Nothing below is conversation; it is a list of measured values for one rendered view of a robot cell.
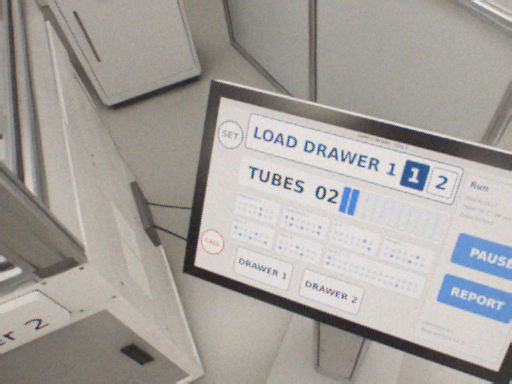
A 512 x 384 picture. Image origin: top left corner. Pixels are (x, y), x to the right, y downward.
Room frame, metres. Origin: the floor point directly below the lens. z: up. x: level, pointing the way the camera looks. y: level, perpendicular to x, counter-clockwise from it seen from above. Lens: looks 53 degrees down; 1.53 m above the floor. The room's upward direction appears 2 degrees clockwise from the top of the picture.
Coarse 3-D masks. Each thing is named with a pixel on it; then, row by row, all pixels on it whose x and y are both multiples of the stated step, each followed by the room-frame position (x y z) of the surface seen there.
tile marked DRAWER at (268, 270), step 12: (240, 252) 0.28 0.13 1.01; (252, 252) 0.27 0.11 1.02; (240, 264) 0.26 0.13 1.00; (252, 264) 0.26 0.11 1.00; (264, 264) 0.26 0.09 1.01; (276, 264) 0.26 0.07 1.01; (288, 264) 0.26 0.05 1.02; (252, 276) 0.25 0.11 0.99; (264, 276) 0.25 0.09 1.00; (276, 276) 0.24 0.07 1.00; (288, 276) 0.24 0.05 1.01; (288, 288) 0.23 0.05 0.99
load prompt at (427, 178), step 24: (264, 120) 0.40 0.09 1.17; (264, 144) 0.38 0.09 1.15; (288, 144) 0.37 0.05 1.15; (312, 144) 0.37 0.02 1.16; (336, 144) 0.36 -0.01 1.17; (360, 144) 0.36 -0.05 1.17; (336, 168) 0.34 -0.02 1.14; (360, 168) 0.34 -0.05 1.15; (384, 168) 0.33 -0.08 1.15; (408, 168) 0.33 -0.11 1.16; (432, 168) 0.32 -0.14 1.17; (456, 168) 0.32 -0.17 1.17; (408, 192) 0.31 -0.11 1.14; (432, 192) 0.30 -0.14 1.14; (456, 192) 0.30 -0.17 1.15
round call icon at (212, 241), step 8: (208, 232) 0.30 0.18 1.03; (216, 232) 0.30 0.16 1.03; (224, 232) 0.30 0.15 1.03; (200, 240) 0.30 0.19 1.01; (208, 240) 0.29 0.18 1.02; (216, 240) 0.29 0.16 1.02; (224, 240) 0.29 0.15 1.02; (200, 248) 0.29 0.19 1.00; (208, 248) 0.29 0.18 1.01; (216, 248) 0.28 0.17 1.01; (216, 256) 0.28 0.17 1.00
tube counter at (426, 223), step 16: (320, 192) 0.32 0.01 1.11; (336, 192) 0.32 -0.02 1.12; (352, 192) 0.32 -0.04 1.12; (368, 192) 0.31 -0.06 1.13; (336, 208) 0.30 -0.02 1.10; (352, 208) 0.30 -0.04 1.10; (368, 208) 0.30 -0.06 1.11; (384, 208) 0.30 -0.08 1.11; (400, 208) 0.29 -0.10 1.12; (416, 208) 0.29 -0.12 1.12; (384, 224) 0.28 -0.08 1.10; (400, 224) 0.28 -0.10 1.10; (416, 224) 0.28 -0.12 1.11; (432, 224) 0.27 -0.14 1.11; (432, 240) 0.26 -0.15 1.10
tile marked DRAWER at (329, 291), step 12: (312, 276) 0.24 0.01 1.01; (324, 276) 0.24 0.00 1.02; (300, 288) 0.23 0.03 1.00; (312, 288) 0.23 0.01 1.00; (324, 288) 0.23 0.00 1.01; (336, 288) 0.22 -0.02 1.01; (348, 288) 0.22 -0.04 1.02; (360, 288) 0.22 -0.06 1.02; (312, 300) 0.21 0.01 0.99; (324, 300) 0.21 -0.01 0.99; (336, 300) 0.21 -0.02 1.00; (348, 300) 0.21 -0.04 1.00; (360, 300) 0.21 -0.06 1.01; (348, 312) 0.20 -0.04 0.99
